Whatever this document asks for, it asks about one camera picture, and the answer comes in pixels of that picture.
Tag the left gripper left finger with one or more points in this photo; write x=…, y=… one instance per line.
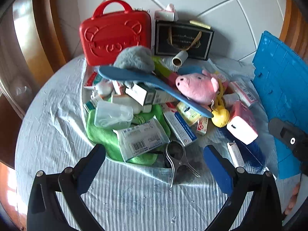
x=44, y=210

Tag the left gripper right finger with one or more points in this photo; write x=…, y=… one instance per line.
x=264, y=210

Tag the pink floral tissue pack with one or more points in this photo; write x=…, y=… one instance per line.
x=242, y=123

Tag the foot cream box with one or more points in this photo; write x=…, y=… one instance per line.
x=178, y=125

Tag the clear plastic container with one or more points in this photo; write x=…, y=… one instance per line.
x=113, y=116

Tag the grey plush toy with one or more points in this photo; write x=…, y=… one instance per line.
x=135, y=58

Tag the person right hand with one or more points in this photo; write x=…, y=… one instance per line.
x=293, y=199

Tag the blue plastic storage crate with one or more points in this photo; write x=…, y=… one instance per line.
x=281, y=81

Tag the small white red box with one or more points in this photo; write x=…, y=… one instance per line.
x=235, y=154

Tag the white pink tissue pack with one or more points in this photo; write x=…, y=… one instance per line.
x=246, y=97

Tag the white medicine bottle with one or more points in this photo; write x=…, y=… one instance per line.
x=230, y=99

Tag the green cloth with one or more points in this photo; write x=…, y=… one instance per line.
x=109, y=139

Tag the metal clip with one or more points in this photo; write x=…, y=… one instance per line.
x=175, y=154

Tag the pink pig plush blue shirt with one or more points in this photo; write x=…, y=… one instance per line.
x=202, y=88

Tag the lint roller refill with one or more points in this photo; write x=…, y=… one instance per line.
x=179, y=59

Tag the yellow sticky note pad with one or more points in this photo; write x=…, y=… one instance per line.
x=199, y=24

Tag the black gift box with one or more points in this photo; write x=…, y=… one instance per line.
x=172, y=37

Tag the white tissue pack on box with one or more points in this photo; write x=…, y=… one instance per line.
x=167, y=14

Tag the red bear suitcase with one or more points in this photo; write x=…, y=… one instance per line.
x=113, y=27

